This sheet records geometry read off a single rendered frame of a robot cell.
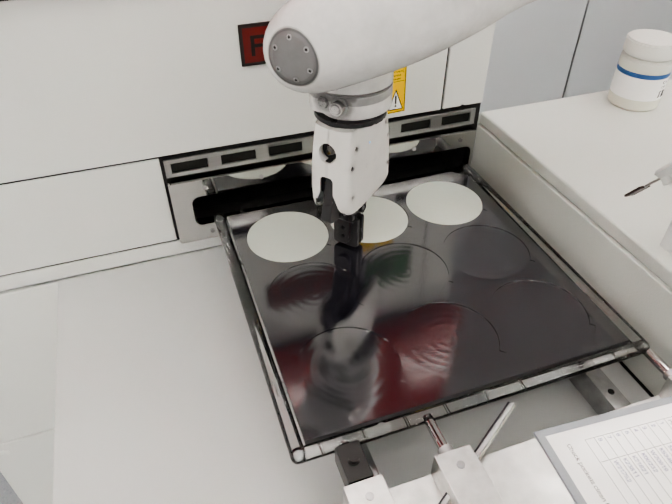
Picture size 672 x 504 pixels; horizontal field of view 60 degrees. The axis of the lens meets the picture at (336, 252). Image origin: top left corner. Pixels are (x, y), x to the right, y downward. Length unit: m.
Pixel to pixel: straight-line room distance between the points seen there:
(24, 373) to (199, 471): 0.43
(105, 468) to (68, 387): 0.12
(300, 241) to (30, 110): 0.33
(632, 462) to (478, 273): 0.29
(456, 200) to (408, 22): 0.39
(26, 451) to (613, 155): 1.00
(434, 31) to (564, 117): 0.47
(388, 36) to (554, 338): 0.35
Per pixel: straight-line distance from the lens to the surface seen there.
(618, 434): 0.49
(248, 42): 0.71
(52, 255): 0.83
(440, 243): 0.71
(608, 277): 0.72
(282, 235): 0.72
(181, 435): 0.64
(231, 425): 0.64
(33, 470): 1.17
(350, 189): 0.59
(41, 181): 0.77
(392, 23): 0.44
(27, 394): 1.01
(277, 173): 0.78
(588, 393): 0.69
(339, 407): 0.54
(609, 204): 0.72
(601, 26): 3.10
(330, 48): 0.46
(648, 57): 0.92
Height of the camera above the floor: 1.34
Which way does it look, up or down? 40 degrees down
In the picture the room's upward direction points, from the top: straight up
